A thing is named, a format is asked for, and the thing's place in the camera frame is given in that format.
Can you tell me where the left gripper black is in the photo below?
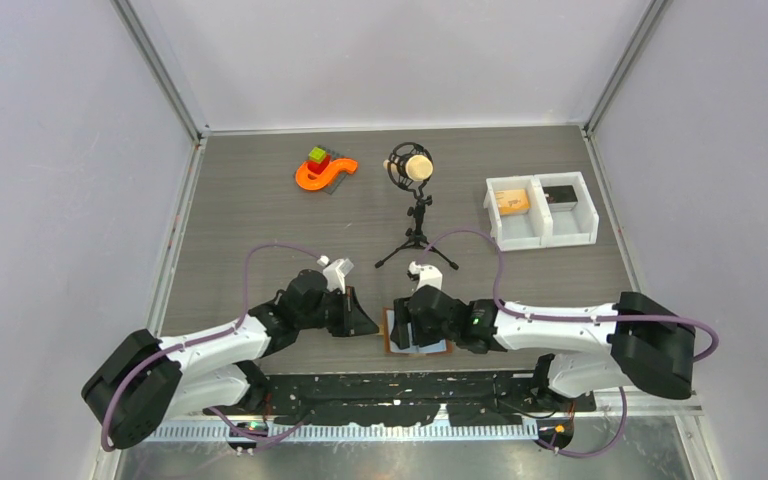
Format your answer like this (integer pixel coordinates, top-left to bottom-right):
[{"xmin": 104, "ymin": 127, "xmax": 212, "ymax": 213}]
[{"xmin": 297, "ymin": 285, "xmax": 377, "ymax": 337}]

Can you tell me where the brown card holder wallet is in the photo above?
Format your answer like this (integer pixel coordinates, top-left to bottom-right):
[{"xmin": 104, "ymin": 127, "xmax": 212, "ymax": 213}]
[{"xmin": 382, "ymin": 306, "xmax": 455, "ymax": 357}]

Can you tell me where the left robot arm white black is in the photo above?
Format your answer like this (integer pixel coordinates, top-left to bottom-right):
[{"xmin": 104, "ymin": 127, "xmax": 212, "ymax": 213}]
[{"xmin": 81, "ymin": 270, "xmax": 380, "ymax": 452}]

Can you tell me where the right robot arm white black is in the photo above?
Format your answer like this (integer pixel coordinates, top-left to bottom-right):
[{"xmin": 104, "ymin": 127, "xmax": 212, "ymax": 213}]
[{"xmin": 389, "ymin": 286, "xmax": 696, "ymax": 411}]

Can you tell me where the orange card in box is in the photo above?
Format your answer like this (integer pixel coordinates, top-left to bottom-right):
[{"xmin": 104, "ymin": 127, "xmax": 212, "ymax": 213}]
[{"xmin": 494, "ymin": 188, "xmax": 531, "ymax": 216}]

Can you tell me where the black card in box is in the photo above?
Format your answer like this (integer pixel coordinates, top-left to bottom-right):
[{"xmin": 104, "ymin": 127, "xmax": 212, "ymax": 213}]
[{"xmin": 543, "ymin": 185, "xmax": 578, "ymax": 210}]

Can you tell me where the orange curved plastic piece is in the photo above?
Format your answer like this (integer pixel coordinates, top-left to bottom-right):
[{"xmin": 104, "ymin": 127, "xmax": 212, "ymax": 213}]
[{"xmin": 295, "ymin": 158, "xmax": 358, "ymax": 191}]

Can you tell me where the red toy block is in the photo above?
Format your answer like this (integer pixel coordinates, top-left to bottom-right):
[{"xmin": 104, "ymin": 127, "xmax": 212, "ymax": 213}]
[{"xmin": 306, "ymin": 154, "xmax": 331, "ymax": 175}]

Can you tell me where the green toy block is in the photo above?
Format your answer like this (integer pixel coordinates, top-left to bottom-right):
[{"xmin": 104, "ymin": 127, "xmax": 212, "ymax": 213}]
[{"xmin": 308, "ymin": 147, "xmax": 330, "ymax": 165}]

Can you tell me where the white two-compartment box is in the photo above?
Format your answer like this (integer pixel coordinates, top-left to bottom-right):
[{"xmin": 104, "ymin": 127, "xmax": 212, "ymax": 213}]
[{"xmin": 483, "ymin": 171, "xmax": 600, "ymax": 251}]

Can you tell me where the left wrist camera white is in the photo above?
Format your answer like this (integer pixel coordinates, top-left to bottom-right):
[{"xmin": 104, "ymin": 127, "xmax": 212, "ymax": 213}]
[{"xmin": 316, "ymin": 255, "xmax": 354, "ymax": 294}]

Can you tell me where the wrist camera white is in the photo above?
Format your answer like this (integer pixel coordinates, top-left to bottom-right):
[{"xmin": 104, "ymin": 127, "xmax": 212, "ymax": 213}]
[
  {"xmin": 316, "ymin": 255, "xmax": 354, "ymax": 294},
  {"xmin": 407, "ymin": 262, "xmax": 443, "ymax": 292}
]

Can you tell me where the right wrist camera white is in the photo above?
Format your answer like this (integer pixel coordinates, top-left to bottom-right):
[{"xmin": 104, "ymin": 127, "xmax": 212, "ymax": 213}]
[{"xmin": 407, "ymin": 262, "xmax": 443, "ymax": 292}]

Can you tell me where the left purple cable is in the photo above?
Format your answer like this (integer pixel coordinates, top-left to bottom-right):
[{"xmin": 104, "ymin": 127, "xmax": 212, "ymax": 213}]
[{"xmin": 100, "ymin": 242, "xmax": 332, "ymax": 453}]

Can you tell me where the purple cable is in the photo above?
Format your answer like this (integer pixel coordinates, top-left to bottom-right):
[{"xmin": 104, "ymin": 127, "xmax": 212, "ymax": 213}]
[
  {"xmin": 417, "ymin": 229, "xmax": 721, "ymax": 460},
  {"xmin": 100, "ymin": 242, "xmax": 332, "ymax": 453}
]

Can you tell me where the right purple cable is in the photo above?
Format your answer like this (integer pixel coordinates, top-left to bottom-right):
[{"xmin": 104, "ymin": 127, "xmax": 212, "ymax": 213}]
[{"xmin": 417, "ymin": 229, "xmax": 721, "ymax": 460}]

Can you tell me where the aluminium front rail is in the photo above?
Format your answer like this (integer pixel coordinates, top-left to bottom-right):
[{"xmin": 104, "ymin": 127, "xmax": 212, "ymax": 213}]
[{"xmin": 133, "ymin": 387, "xmax": 703, "ymax": 450}]

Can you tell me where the beige microphone in shock mount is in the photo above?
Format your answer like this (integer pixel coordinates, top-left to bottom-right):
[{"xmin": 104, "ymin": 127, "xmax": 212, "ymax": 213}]
[{"xmin": 383, "ymin": 142, "xmax": 434, "ymax": 197}]

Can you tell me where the grey toy base plate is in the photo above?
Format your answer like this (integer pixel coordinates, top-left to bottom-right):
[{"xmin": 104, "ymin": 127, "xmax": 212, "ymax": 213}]
[{"xmin": 304, "ymin": 145, "xmax": 353, "ymax": 194}]

